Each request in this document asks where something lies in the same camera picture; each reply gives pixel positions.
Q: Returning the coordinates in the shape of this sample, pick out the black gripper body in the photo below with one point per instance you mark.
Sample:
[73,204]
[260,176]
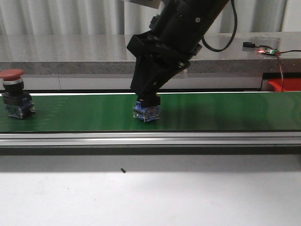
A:
[150,47]

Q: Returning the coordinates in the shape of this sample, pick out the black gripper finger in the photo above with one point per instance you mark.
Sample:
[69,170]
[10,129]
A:
[153,71]

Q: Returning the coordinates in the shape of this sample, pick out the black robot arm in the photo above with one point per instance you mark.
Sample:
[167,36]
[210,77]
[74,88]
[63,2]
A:
[173,39]

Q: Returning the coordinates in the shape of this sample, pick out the black connector plug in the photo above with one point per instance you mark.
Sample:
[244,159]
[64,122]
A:
[249,45]

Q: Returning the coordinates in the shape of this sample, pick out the grey stone countertop slab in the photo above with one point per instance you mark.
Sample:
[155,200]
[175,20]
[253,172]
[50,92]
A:
[107,54]

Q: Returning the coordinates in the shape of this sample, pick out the green conveyor belt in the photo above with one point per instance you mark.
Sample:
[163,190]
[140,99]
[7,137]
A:
[260,111]

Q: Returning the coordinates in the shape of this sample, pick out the small green circuit board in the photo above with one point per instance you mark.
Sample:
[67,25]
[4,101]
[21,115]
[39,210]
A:
[268,51]

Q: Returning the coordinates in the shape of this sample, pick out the red plastic tray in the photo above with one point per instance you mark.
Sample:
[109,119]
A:
[290,84]

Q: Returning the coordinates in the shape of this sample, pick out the aluminium conveyor frame rail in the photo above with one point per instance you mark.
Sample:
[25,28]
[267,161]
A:
[149,139]

